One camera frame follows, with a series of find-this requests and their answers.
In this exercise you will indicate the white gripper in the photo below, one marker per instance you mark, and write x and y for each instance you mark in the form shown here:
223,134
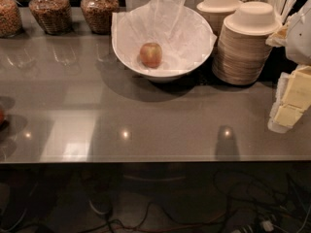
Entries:
299,39

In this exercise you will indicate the red yellow apple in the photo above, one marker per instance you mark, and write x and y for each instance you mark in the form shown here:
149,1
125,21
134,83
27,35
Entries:
151,55

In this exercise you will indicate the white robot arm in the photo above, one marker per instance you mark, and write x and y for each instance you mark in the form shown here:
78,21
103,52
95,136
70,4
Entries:
298,47

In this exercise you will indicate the white bowl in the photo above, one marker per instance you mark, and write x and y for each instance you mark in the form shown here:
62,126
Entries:
162,72

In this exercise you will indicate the rear stack paper bowls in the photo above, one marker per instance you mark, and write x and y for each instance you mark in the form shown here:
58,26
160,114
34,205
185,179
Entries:
215,11

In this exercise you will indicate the white paper liner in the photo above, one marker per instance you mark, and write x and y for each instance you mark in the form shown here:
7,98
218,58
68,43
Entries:
168,29

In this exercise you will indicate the right glass snack jar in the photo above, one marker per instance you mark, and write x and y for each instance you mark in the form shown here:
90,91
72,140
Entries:
98,14

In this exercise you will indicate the glass snack jar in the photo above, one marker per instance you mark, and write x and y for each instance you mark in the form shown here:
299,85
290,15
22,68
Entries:
98,14
53,16
10,19

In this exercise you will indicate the middle glass snack jar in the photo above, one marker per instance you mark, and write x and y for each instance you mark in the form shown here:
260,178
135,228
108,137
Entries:
53,16

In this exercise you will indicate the left glass snack jar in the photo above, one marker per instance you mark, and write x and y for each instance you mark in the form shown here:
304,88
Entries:
10,19

